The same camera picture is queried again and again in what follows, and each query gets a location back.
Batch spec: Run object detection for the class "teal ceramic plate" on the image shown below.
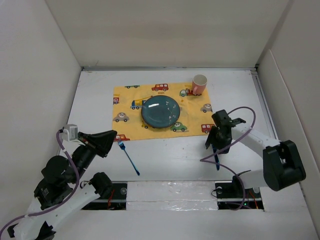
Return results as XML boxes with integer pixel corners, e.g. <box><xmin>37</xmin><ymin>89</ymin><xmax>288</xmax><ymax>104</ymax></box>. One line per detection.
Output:
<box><xmin>141</xmin><ymin>95</ymin><xmax>181</xmax><ymax>129</ymax></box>

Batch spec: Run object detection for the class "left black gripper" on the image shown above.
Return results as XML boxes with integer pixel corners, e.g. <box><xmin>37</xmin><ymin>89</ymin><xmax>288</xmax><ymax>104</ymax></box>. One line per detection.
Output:
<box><xmin>69</xmin><ymin>129</ymin><xmax>118</xmax><ymax>183</ymax></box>

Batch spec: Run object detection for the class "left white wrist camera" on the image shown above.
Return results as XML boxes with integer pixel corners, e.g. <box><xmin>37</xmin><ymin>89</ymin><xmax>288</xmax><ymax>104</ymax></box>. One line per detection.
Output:
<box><xmin>57</xmin><ymin>124</ymin><xmax>83</xmax><ymax>145</ymax></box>

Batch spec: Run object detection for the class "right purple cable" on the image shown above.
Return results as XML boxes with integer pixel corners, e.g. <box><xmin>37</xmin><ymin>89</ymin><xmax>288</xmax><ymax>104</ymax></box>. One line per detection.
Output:
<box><xmin>199</xmin><ymin>106</ymin><xmax>257</xmax><ymax>210</ymax></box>

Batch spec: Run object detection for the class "yellow car print cloth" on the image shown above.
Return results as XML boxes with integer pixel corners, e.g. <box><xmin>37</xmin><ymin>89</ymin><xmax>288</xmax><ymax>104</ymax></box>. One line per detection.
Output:
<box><xmin>112</xmin><ymin>82</ymin><xmax>214</xmax><ymax>141</ymax></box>

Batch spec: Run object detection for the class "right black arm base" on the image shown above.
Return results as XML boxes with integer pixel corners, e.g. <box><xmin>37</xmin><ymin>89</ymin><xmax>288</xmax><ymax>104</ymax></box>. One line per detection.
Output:
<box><xmin>211</xmin><ymin>176</ymin><xmax>264</xmax><ymax>210</ymax></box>

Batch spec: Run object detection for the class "blue metal knife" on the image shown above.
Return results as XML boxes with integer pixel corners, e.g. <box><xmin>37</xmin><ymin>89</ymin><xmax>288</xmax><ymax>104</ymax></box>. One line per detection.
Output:
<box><xmin>211</xmin><ymin>144</ymin><xmax>220</xmax><ymax>171</ymax></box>

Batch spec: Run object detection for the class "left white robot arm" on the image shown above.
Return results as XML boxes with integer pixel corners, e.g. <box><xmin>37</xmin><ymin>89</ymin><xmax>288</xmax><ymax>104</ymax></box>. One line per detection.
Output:
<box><xmin>2</xmin><ymin>127</ymin><xmax>117</xmax><ymax>240</ymax></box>

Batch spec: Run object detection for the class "blue metal fork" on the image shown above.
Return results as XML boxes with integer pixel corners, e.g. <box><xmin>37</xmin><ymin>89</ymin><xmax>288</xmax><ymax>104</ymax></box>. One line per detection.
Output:
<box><xmin>117</xmin><ymin>140</ymin><xmax>140</xmax><ymax>176</ymax></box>

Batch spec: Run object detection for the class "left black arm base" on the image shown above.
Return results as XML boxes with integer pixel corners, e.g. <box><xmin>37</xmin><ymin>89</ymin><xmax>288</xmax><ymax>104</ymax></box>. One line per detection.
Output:
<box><xmin>82</xmin><ymin>181</ymin><xmax>128</xmax><ymax>211</ymax></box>

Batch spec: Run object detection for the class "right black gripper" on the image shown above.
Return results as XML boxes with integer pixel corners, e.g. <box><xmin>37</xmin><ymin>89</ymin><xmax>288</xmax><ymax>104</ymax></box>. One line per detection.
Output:
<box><xmin>205</xmin><ymin>125</ymin><xmax>232</xmax><ymax>155</ymax></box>

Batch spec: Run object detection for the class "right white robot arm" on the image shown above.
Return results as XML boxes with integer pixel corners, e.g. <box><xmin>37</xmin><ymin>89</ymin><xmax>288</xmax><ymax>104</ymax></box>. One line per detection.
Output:
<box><xmin>205</xmin><ymin>110</ymin><xmax>307</xmax><ymax>197</ymax></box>

